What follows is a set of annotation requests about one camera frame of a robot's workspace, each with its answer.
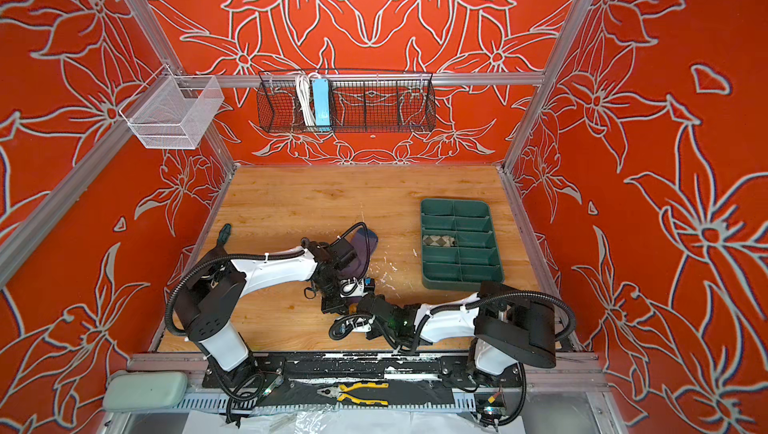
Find purple yellow blue sock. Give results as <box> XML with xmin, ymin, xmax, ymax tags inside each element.
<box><xmin>345</xmin><ymin>227</ymin><xmax>379</xmax><ymax>279</ymax></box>

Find beige brown argyle sock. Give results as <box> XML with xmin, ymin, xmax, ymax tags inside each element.
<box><xmin>422</xmin><ymin>234</ymin><xmax>458</xmax><ymax>247</ymax></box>

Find green divided organizer tray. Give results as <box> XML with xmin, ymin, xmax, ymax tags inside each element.
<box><xmin>420</xmin><ymin>198</ymin><xmax>505</xmax><ymax>292</ymax></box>

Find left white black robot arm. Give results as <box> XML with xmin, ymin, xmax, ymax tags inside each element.
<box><xmin>164</xmin><ymin>222</ymin><xmax>378</xmax><ymax>375</ymax></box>

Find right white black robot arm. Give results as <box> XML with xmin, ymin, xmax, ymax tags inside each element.
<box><xmin>329</xmin><ymin>281</ymin><xmax>577</xmax><ymax>377</ymax></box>

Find light blue box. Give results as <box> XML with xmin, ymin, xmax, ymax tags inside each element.
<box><xmin>311</xmin><ymin>78</ymin><xmax>331</xmax><ymax>130</ymax></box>

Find pale green pad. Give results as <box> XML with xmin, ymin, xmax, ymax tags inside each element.
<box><xmin>102</xmin><ymin>371</ymin><xmax>188</xmax><ymax>412</ymax></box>

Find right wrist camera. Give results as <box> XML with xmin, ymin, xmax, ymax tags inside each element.
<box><xmin>335</xmin><ymin>317</ymin><xmax>372</xmax><ymax>337</ymax></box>

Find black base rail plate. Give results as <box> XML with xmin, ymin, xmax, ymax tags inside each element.
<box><xmin>202</xmin><ymin>351</ymin><xmax>523</xmax><ymax>390</ymax></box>

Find yellow handled pliers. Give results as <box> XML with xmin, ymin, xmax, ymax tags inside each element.
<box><xmin>316</xmin><ymin>382</ymin><xmax>389</xmax><ymax>407</ymax></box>

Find green handled screwdriver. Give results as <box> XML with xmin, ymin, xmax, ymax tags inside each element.
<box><xmin>216</xmin><ymin>223</ymin><xmax>232</xmax><ymax>247</ymax></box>

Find black wire wall basket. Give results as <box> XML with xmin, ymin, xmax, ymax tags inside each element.
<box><xmin>256</xmin><ymin>68</ymin><xmax>437</xmax><ymax>134</ymax></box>

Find white coiled cable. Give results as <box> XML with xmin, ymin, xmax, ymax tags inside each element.
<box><xmin>293</xmin><ymin>72</ymin><xmax>317</xmax><ymax>129</ymax></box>

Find white mesh wall basket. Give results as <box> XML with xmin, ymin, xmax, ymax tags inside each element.
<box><xmin>119</xmin><ymin>74</ymin><xmax>224</xmax><ymax>149</ymax></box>

